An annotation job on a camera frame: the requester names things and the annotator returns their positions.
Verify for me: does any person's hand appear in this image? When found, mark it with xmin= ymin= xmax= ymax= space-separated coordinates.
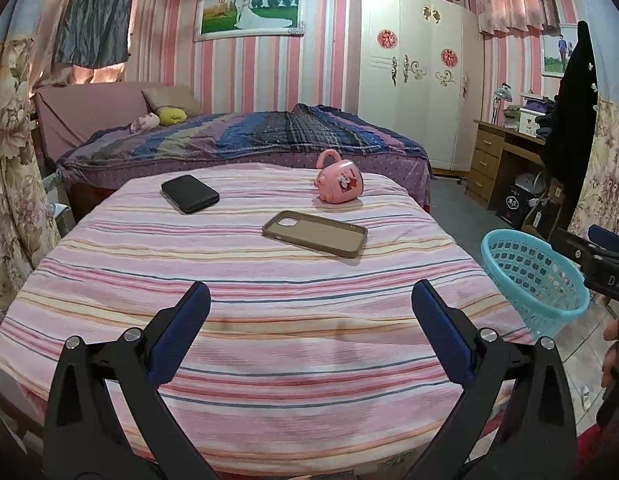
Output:
xmin=601 ymin=320 xmax=619 ymax=388

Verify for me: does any light blue plastic basket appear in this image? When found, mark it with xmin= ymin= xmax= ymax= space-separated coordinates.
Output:
xmin=481 ymin=229 xmax=590 ymax=339

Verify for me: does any black hanging coat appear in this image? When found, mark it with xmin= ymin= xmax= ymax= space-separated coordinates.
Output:
xmin=541 ymin=21 xmax=598 ymax=230

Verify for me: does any wooden desk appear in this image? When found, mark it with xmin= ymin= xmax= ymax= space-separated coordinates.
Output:
xmin=463 ymin=119 xmax=565 ymax=231

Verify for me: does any desk lamp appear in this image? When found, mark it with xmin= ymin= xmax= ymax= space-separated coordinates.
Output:
xmin=491 ymin=82 xmax=513 ymax=126

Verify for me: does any small framed photo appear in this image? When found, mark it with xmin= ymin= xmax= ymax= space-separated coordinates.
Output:
xmin=541 ymin=24 xmax=577 ymax=78

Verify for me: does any floral curtain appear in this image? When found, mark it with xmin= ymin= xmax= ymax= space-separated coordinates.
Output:
xmin=0 ymin=37 xmax=60 ymax=324

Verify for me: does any pink striped bedsheet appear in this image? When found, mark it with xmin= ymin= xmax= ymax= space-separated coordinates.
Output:
xmin=0 ymin=164 xmax=531 ymax=477

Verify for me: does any pink valance curtain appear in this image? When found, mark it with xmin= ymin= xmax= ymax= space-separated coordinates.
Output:
xmin=475 ymin=0 xmax=559 ymax=36

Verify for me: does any beige phone case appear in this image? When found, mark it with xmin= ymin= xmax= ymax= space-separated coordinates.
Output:
xmin=262 ymin=210 xmax=368 ymax=259

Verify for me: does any white wardrobe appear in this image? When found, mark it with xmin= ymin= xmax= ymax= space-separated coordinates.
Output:
xmin=357 ymin=0 xmax=484 ymax=174

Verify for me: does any black phone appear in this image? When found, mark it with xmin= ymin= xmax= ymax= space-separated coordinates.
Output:
xmin=161 ymin=174 xmax=220 ymax=214

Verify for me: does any pink cartoon mug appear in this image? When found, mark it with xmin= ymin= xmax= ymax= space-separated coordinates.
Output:
xmin=314 ymin=148 xmax=364 ymax=204

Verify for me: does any pink plush toy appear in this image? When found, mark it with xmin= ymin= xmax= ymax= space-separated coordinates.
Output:
xmin=130 ymin=113 xmax=160 ymax=134

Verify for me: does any pink headboard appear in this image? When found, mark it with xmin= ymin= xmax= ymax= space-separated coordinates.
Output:
xmin=34 ymin=82 xmax=163 ymax=160

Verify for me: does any purple plaid blanket bed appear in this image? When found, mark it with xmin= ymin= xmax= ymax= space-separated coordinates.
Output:
xmin=58 ymin=103 xmax=431 ymax=209

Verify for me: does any yellow plush toy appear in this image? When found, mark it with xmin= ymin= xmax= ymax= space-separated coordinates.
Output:
xmin=157 ymin=106 xmax=188 ymax=127

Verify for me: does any brown pillow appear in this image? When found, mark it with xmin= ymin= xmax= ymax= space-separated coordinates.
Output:
xmin=142 ymin=86 xmax=203 ymax=117

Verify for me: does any grey window curtain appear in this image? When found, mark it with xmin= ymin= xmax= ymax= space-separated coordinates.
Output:
xmin=54 ymin=0 xmax=133 ymax=70

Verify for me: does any framed wedding picture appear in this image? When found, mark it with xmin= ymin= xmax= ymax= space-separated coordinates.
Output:
xmin=195 ymin=0 xmax=305 ymax=41

